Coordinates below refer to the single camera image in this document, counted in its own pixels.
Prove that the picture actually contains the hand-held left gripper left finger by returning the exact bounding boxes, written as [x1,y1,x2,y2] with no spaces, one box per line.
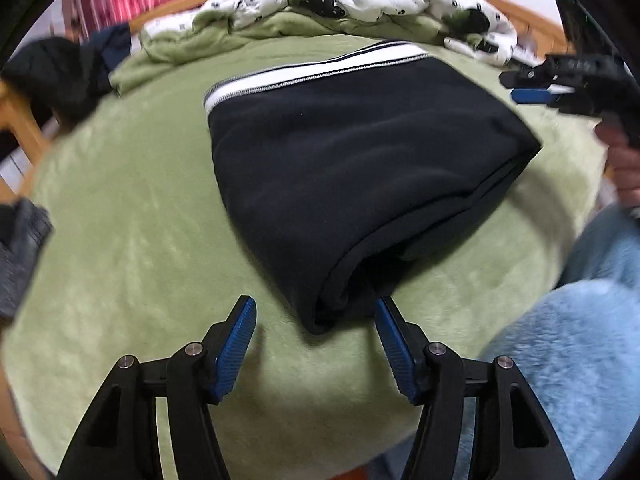
[57,295,258,480]

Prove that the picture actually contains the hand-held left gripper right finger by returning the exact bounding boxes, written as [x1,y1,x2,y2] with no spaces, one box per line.
[375,296,576,480]

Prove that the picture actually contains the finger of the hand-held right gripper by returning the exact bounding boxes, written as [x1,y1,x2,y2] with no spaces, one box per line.
[499,62,556,88]
[509,85,576,106]

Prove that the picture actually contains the black pants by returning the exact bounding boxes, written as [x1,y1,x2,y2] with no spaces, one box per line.
[204,40,543,336]

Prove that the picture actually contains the person's right hand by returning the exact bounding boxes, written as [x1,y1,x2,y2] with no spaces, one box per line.
[596,121,640,218]

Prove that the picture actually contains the green fleece blanket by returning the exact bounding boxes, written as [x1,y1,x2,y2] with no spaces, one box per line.
[0,32,608,480]

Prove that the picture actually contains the light blue fleece clothing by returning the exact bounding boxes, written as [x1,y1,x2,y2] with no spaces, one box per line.
[385,205,640,480]

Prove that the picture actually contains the grey garment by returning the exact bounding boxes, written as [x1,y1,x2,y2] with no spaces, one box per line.
[0,199,54,323]

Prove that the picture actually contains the pile of dark clothes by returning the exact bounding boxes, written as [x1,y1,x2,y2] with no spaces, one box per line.
[0,24,133,128]

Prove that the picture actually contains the wooden bed frame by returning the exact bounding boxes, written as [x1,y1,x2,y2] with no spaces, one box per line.
[0,0,568,211]

